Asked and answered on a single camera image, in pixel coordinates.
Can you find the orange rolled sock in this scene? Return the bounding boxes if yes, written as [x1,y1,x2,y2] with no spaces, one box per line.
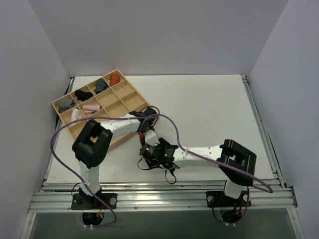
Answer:
[109,73,121,87]

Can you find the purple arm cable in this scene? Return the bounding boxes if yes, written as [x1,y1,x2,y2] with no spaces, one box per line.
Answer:
[138,114,274,226]
[50,106,160,227]

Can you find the black rolled sock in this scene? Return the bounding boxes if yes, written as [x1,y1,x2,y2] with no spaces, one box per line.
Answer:
[75,90,94,101]

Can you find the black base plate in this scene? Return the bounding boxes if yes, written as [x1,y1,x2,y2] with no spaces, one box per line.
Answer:
[71,193,118,210]
[206,190,252,208]

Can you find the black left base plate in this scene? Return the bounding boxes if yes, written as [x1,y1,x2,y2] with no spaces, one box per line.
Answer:
[71,193,118,210]

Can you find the pink rolled sock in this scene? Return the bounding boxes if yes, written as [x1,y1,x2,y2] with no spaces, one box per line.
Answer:
[82,105,101,115]

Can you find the wooden compartment tray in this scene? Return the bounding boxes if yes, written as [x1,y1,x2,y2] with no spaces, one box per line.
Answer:
[51,69,155,151]

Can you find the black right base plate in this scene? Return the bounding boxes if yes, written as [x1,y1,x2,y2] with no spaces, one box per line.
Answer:
[206,190,252,208]

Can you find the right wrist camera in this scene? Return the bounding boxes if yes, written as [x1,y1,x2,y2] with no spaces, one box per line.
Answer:
[139,129,160,160]

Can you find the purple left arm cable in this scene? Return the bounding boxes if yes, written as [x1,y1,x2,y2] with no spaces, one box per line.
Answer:
[50,106,160,227]

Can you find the dark grey rolled sock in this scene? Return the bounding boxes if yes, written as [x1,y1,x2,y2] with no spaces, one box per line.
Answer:
[94,78,108,94]

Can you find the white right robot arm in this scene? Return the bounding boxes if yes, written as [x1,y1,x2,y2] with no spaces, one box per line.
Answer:
[140,138,257,206]

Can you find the white rolled sock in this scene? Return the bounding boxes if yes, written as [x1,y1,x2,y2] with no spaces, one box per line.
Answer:
[70,108,83,121]

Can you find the grey striped rolled sock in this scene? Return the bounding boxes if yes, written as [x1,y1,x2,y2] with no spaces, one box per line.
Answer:
[57,99,76,113]

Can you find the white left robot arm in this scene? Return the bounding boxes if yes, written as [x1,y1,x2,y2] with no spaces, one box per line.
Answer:
[72,106,160,209]

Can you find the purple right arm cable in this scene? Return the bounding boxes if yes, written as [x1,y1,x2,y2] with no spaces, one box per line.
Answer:
[138,114,274,226]

